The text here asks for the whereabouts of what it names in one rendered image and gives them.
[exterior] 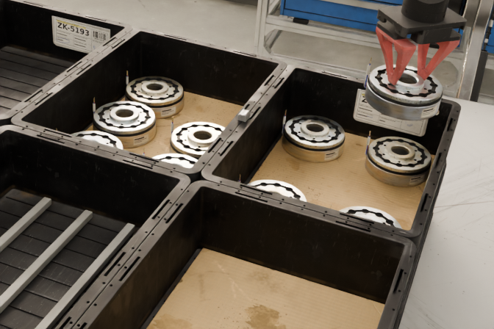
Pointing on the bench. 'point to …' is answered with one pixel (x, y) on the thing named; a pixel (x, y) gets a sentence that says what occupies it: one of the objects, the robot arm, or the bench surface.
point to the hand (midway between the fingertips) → (407, 76)
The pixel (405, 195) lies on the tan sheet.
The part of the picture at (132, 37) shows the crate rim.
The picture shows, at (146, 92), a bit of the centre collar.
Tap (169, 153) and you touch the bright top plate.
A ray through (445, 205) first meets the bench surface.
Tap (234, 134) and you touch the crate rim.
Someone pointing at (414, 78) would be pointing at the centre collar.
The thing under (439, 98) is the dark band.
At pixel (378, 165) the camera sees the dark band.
